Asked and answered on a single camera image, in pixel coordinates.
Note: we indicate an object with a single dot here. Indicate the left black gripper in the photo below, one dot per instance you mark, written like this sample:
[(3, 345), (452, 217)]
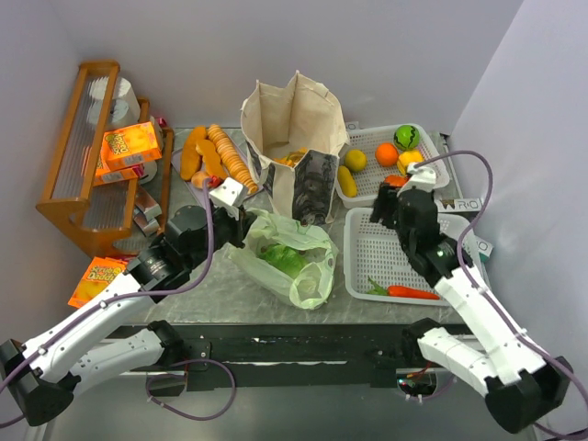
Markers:
[(237, 221)]

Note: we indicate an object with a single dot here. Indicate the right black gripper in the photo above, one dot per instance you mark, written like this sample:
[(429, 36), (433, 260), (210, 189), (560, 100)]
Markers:
[(393, 207)]

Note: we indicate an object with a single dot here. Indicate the orange carrot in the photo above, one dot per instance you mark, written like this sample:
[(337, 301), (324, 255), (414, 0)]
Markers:
[(396, 291)]

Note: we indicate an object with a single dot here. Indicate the napa cabbage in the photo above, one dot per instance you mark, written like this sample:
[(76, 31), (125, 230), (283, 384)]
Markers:
[(284, 258)]

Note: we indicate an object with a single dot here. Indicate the green plastic grocery bag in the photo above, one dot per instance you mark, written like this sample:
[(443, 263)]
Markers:
[(313, 286)]

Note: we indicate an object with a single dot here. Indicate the orange gummy snack bag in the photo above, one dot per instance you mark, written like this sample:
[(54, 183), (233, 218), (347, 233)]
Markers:
[(292, 158)]

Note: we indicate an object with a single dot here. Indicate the beige canvas tote bag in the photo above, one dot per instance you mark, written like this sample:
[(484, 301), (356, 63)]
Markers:
[(278, 120)]

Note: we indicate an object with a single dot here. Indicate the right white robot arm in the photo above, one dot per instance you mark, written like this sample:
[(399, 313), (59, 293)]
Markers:
[(519, 381)]

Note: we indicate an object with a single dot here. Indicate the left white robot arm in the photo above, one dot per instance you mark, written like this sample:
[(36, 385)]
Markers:
[(46, 373)]

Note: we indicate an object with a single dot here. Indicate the red tomato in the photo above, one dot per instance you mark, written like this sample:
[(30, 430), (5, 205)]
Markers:
[(396, 180)]

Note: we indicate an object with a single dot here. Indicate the grey RIO block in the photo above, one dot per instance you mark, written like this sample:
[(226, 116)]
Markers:
[(459, 205)]

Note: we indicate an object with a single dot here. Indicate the round bread bun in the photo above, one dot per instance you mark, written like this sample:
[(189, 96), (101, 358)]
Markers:
[(201, 179)]

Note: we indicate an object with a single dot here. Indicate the yellow bell pepper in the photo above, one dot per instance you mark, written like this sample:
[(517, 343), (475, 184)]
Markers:
[(407, 158)]

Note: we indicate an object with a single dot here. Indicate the front white perforated basket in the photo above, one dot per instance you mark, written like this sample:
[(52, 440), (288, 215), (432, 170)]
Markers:
[(373, 257)]

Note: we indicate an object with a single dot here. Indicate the white perforated basket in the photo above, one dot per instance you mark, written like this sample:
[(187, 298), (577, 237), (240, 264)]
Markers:
[(368, 180), (373, 257)]

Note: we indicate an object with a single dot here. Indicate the orange fruit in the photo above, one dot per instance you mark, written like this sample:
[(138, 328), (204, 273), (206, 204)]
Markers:
[(386, 154)]

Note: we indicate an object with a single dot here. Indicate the long bread loaf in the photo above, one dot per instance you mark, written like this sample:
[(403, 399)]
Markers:
[(190, 159)]

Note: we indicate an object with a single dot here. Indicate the yellow mango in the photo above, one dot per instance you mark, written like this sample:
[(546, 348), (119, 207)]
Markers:
[(346, 182)]

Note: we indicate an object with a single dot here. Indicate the back white perforated basket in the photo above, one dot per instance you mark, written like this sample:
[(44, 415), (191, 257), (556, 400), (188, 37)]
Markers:
[(368, 180)]

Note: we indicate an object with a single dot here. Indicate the purple tray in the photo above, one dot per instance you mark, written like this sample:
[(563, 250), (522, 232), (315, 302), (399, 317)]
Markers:
[(197, 193)]

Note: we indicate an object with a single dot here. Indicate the green watermelon ball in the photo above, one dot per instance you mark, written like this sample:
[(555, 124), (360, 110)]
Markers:
[(406, 137)]

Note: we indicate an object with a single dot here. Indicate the yellow lemon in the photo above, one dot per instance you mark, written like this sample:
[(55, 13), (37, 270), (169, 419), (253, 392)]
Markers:
[(355, 160)]

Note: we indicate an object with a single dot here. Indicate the row of round crackers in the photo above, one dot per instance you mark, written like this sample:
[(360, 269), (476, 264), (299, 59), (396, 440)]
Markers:
[(230, 158)]

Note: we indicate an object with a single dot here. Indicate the wooden shelf rack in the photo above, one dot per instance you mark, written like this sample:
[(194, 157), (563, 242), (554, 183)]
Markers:
[(98, 220)]

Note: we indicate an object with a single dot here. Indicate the orange box on floor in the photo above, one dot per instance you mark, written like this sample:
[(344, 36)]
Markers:
[(99, 274)]

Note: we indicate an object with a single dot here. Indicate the orange cracker box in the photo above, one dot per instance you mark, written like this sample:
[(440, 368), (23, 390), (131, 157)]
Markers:
[(129, 146), (105, 176)]

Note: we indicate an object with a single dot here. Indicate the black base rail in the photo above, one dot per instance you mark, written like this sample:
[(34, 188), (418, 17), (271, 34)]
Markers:
[(281, 355)]

